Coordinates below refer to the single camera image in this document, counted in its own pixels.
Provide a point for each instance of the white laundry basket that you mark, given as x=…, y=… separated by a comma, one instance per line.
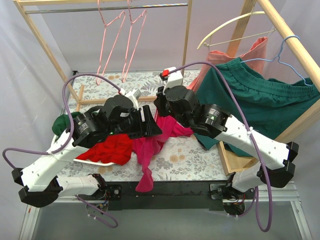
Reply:
x=55, y=138

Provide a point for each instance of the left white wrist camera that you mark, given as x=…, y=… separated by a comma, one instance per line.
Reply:
x=133, y=95

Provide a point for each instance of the middle pink wire hanger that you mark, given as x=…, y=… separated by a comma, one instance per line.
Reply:
x=131, y=44

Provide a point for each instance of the red t shirt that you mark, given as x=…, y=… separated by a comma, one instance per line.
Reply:
x=115, y=149

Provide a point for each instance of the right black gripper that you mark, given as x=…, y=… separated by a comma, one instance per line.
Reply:
x=160, y=106

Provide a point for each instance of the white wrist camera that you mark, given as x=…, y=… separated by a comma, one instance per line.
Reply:
x=133, y=95
x=171, y=79

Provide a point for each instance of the small wooden clothes rack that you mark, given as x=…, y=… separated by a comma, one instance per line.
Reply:
x=20, y=5

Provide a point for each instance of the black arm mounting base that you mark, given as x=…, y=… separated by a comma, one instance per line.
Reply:
x=206, y=194

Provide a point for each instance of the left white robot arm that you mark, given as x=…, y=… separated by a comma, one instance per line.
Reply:
x=40, y=182

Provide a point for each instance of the teal green shorts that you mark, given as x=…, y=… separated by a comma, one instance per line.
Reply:
x=270, y=106

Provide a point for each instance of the magenta t shirt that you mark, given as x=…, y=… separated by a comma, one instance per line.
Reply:
x=147, y=147

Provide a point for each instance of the aluminium table frame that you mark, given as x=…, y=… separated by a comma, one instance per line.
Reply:
x=69, y=219

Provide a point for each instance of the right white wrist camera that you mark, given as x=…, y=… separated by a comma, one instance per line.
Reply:
x=171, y=79

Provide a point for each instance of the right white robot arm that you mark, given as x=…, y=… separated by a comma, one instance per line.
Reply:
x=211, y=121

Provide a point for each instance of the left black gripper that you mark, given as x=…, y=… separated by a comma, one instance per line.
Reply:
x=145, y=122

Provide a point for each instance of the salmon pink shorts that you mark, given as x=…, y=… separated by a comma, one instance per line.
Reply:
x=258, y=50

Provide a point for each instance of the dark green t shirt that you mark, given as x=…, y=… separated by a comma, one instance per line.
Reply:
x=60, y=124

